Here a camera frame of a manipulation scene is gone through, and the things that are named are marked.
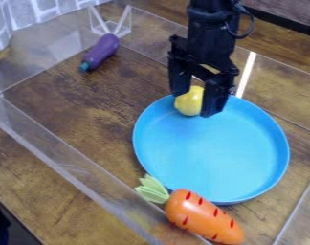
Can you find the orange toy carrot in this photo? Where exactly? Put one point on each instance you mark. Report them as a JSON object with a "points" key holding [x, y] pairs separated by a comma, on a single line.
{"points": [[191, 213]]}

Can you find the clear acrylic enclosure wall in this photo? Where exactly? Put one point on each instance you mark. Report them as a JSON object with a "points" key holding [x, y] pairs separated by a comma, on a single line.
{"points": [[69, 166]]}

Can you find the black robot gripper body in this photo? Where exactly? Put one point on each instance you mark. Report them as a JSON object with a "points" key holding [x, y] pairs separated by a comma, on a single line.
{"points": [[211, 35]]}

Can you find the purple toy eggplant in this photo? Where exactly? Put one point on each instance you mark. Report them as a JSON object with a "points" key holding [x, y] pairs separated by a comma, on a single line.
{"points": [[103, 50]]}

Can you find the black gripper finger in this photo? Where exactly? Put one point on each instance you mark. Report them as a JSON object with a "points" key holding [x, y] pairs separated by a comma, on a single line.
{"points": [[218, 89], [179, 77]]}

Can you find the yellow toy lemon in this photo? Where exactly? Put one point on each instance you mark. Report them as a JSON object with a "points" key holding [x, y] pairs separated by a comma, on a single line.
{"points": [[189, 103]]}

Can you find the blue round tray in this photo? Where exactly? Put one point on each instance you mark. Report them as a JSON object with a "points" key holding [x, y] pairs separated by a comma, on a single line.
{"points": [[229, 157]]}

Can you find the white patterned curtain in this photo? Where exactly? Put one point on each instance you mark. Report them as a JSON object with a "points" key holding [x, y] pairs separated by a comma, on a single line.
{"points": [[22, 13]]}

